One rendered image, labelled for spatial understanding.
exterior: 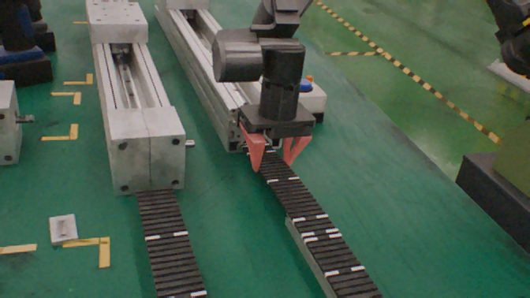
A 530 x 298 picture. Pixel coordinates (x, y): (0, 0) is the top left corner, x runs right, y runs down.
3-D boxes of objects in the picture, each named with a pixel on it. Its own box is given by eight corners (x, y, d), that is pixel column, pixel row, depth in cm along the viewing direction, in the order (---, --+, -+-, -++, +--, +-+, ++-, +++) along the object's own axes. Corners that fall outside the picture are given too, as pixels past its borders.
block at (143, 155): (200, 187, 76) (202, 132, 72) (114, 196, 72) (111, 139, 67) (188, 156, 83) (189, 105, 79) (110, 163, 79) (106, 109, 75)
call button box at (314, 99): (322, 123, 99) (328, 94, 96) (277, 126, 96) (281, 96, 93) (307, 106, 106) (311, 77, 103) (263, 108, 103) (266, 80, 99)
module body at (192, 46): (281, 148, 89) (286, 105, 85) (226, 153, 86) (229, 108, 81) (188, 16, 153) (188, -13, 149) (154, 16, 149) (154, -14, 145)
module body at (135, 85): (173, 158, 83) (173, 111, 78) (110, 163, 79) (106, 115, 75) (123, 16, 146) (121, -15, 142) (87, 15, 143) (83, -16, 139)
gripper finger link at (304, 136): (250, 158, 82) (255, 107, 77) (289, 154, 84) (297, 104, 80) (263, 181, 77) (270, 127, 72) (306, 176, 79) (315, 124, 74)
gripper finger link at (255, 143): (235, 160, 81) (239, 108, 76) (276, 156, 84) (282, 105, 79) (248, 184, 76) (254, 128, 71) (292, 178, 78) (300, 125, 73)
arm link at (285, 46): (313, 45, 68) (299, 31, 73) (264, 45, 66) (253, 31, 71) (306, 92, 71) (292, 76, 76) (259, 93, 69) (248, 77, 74)
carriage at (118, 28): (148, 55, 105) (147, 23, 102) (92, 56, 102) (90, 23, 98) (138, 31, 118) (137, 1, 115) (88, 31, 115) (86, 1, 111)
